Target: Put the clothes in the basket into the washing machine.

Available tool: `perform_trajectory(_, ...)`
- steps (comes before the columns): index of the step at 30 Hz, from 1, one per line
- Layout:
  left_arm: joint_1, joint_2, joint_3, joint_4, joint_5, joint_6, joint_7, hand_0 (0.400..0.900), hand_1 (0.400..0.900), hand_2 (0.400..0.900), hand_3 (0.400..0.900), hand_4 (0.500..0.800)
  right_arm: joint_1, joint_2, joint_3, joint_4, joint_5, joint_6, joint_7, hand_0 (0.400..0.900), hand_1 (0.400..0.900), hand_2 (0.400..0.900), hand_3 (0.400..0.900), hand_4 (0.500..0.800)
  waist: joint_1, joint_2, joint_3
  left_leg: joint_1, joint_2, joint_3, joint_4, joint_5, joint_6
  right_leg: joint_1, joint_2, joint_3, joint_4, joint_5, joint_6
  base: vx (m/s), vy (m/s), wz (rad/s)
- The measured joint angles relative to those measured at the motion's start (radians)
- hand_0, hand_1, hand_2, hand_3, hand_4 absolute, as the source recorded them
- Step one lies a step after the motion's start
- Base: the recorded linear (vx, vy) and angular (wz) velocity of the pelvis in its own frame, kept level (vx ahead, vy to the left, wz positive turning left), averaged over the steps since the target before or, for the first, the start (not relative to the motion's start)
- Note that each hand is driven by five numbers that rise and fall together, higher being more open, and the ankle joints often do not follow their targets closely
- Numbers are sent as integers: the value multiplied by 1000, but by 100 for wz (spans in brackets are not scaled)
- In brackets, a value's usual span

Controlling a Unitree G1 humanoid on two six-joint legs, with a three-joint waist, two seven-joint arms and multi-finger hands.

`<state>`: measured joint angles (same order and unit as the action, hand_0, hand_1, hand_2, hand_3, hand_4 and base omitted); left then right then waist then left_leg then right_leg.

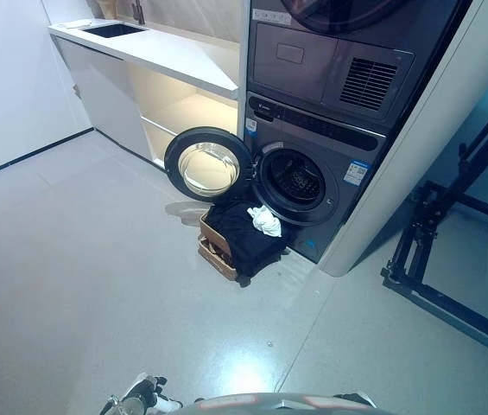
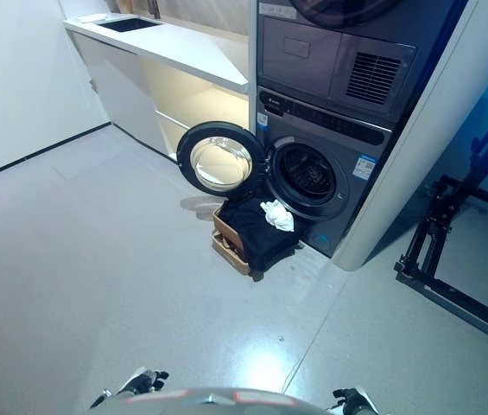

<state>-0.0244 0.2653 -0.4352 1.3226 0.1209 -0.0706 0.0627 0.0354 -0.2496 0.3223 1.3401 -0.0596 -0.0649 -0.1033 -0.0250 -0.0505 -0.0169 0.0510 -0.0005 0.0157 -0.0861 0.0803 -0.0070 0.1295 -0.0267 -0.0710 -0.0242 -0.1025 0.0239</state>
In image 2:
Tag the brown laundry basket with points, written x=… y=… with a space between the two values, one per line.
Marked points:
x=226 y=246

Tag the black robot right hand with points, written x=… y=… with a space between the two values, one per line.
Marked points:
x=358 y=400

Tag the white cloth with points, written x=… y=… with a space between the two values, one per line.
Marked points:
x=278 y=216

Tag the black clothes pile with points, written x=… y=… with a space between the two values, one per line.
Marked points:
x=261 y=242

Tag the white counter cabinet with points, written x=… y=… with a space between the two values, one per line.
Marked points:
x=118 y=86

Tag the black metal frame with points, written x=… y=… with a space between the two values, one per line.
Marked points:
x=431 y=225

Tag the grey front-load washing machine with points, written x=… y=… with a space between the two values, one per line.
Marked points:
x=343 y=203

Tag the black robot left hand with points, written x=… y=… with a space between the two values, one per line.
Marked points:
x=150 y=377

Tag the grey stacked dryer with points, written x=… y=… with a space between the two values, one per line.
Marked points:
x=312 y=47

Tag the small blue rectangular sticker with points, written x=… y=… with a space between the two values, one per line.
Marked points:
x=262 y=121

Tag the black recessed sink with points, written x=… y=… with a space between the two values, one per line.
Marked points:
x=128 y=24

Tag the white appliance enclosure column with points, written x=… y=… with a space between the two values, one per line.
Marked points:
x=403 y=173

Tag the grey robot torso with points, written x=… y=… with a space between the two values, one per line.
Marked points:
x=213 y=402

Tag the white flat board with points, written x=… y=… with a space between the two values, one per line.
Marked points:
x=92 y=18

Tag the energy label sticker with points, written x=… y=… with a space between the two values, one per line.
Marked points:
x=364 y=164

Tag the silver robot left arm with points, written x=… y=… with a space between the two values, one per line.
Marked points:
x=114 y=394

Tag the round washing machine door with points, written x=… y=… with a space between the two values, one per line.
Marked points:
x=192 y=147

